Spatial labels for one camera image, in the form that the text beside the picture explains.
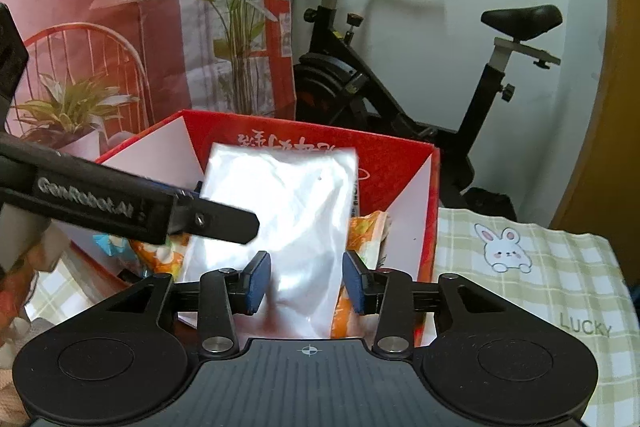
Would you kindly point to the checkered bunny tablecloth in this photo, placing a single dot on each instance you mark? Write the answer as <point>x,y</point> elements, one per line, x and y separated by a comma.
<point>574,282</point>

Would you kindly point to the white plastic bag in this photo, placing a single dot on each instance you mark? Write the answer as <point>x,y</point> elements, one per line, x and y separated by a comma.
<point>303,201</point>

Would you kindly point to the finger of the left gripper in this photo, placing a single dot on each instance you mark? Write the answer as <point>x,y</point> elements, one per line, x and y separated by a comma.
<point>197,216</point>

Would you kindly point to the wooden door frame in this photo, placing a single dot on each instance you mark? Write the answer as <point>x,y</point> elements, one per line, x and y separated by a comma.
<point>603,194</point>

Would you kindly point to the red printed backdrop cloth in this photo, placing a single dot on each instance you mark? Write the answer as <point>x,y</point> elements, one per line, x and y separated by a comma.
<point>100,71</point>

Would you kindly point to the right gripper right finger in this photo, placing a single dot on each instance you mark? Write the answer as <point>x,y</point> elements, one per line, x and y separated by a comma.
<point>387,293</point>

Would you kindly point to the red strawberry cardboard box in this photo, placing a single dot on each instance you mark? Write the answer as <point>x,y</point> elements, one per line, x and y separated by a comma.
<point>395,176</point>

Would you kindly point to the person's hand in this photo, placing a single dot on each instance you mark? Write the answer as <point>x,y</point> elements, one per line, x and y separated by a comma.
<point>16,290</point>

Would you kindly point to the blue cartoon snack bag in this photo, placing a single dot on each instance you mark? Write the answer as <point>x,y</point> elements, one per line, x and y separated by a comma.
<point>114,246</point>

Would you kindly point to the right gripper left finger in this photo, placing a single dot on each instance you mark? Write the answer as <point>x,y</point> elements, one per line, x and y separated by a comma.
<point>224,293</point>

